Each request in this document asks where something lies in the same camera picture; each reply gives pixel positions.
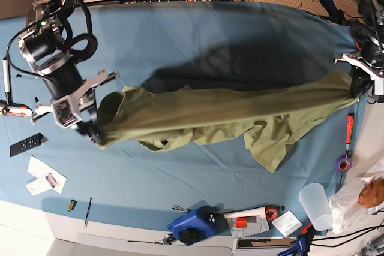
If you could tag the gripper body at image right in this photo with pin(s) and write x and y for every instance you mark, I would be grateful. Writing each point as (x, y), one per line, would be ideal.
(370, 59)

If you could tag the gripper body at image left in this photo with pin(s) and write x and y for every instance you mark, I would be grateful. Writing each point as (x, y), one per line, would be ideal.
(71, 93)

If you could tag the olive green t-shirt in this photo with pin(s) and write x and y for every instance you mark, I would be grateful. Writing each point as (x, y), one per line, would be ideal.
(270, 121)

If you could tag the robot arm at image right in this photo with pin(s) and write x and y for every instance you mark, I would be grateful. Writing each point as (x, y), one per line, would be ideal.
(369, 4)

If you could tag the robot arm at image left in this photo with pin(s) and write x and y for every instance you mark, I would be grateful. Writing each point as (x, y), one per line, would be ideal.
(60, 35)

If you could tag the orange white utility knife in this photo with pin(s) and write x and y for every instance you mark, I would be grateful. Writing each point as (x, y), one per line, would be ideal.
(8, 108)

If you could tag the black remote control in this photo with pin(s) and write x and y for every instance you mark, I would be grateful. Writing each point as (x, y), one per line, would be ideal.
(27, 144)

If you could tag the black orange clamp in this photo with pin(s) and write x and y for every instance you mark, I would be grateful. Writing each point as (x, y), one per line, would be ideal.
(335, 15)

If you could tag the white paper sheet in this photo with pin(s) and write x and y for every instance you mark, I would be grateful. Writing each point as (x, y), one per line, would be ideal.
(37, 168)

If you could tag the white marker pen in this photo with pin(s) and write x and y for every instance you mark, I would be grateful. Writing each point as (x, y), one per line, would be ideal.
(6, 75)

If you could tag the white card with clip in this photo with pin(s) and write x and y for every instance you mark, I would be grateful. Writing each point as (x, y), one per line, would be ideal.
(42, 184)

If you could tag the purple tape roll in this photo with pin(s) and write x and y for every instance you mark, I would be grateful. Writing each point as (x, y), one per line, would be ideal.
(343, 164)

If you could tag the blue table cloth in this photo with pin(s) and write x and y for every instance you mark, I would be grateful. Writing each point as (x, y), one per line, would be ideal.
(164, 47)

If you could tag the black tweezers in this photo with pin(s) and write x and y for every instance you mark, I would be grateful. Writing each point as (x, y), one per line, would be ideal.
(87, 213)

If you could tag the brown bread roll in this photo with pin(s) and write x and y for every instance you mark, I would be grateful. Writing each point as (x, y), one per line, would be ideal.
(372, 194)

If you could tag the translucent plastic cup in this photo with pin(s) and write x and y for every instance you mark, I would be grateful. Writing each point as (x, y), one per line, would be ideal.
(315, 203)

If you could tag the white plastic bag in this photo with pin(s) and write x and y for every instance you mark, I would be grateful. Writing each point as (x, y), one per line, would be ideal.
(346, 211)

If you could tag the blue plastic device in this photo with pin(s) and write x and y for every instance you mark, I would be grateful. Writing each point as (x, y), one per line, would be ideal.
(193, 226)

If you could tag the orange tape roll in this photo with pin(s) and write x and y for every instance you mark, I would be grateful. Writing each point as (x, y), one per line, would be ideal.
(271, 212)

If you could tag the white booklet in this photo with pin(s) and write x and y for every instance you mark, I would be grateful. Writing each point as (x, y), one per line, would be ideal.
(287, 223)

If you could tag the white paper roll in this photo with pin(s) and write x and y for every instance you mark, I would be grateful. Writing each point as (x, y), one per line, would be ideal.
(247, 213)

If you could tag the blue clamp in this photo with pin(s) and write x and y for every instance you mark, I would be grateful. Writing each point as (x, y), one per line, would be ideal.
(301, 245)

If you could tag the printed paper sheet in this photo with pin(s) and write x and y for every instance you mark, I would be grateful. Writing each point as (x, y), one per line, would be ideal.
(255, 225)

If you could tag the orange block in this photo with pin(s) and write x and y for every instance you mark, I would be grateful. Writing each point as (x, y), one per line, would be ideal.
(241, 222)

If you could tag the orange handled screwdriver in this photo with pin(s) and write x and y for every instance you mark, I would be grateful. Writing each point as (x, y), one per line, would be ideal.
(349, 129)

